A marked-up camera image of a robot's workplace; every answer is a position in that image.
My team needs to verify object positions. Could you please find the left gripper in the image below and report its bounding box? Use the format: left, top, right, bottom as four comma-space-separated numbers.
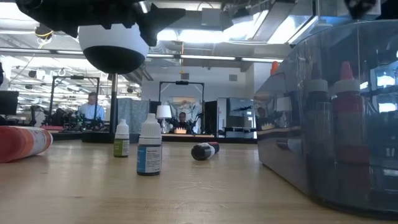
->
15, 0, 187, 47

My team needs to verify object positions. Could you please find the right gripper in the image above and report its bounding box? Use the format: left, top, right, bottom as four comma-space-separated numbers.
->
343, 0, 398, 21

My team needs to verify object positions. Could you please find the large red food coloring bottle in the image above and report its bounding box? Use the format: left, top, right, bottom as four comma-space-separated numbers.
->
331, 60, 373, 203
269, 60, 280, 77

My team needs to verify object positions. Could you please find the small green-label dropper bottle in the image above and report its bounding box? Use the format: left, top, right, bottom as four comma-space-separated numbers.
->
113, 118, 131, 158

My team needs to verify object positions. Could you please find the small blue-label dropper bottle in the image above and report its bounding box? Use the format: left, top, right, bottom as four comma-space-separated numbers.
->
136, 113, 163, 177

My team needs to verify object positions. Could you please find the smoky translucent plastic bin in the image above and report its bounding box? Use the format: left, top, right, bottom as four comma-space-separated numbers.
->
254, 19, 398, 220

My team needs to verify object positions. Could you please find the ceiling light strip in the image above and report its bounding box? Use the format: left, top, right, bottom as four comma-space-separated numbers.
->
241, 57, 284, 63
180, 54, 237, 61

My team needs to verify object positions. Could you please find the white-shade table lamp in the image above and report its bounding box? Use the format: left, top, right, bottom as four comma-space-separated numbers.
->
155, 105, 173, 134

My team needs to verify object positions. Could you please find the grey-blue partition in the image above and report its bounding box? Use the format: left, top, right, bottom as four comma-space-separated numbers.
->
117, 98, 150, 135

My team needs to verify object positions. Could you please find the person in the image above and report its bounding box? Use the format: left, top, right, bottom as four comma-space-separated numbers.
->
76, 91, 106, 124
174, 111, 191, 131

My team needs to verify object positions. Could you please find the hanging ceiling device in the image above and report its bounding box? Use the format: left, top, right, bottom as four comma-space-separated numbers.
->
34, 23, 54, 41

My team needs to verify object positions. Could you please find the black cabinet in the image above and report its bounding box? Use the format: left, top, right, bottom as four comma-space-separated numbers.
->
203, 100, 219, 136

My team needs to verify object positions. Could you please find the black monitor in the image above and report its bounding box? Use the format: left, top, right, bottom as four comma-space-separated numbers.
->
0, 90, 20, 116

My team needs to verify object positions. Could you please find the black rig frame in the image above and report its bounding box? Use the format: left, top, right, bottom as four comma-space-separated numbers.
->
49, 75, 101, 131
159, 80, 205, 134

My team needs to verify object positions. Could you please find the wall tapestry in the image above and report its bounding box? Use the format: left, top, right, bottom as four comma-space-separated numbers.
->
167, 96, 203, 125

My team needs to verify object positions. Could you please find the black aluminium table frame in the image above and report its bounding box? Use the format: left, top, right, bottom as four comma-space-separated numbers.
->
49, 132, 259, 144

